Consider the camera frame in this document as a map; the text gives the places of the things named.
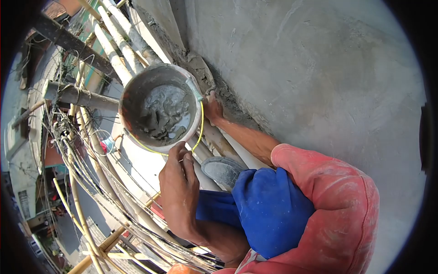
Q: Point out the person's left thumb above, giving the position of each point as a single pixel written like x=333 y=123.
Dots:
x=189 y=164

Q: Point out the mortar-smeared white bucket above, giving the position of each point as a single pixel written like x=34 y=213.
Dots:
x=133 y=102

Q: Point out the wet grey mortar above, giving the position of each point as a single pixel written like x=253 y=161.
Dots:
x=164 y=113

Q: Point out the person's right hand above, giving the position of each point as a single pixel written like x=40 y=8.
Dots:
x=213 y=109

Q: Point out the dark wooden beam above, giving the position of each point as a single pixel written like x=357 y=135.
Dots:
x=73 y=44

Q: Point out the person's left hand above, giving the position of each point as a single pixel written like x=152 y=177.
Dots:
x=178 y=191

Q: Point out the person's right fingers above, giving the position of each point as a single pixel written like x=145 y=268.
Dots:
x=210 y=97

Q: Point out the person's legs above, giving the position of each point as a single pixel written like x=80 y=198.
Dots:
x=267 y=209

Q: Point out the mortar-spattered bamboo poles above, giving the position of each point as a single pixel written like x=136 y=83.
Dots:
x=119 y=51

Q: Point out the person's body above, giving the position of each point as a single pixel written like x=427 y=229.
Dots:
x=328 y=212

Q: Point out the person's left index finger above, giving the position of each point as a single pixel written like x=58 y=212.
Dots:
x=176 y=153

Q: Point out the yellow bamboo scaffold poles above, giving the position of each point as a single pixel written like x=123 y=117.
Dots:
x=89 y=239

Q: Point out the mortar-covered trowel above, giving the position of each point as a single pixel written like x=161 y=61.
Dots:
x=202 y=70

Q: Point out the grey round pole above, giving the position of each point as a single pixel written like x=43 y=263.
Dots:
x=82 y=97

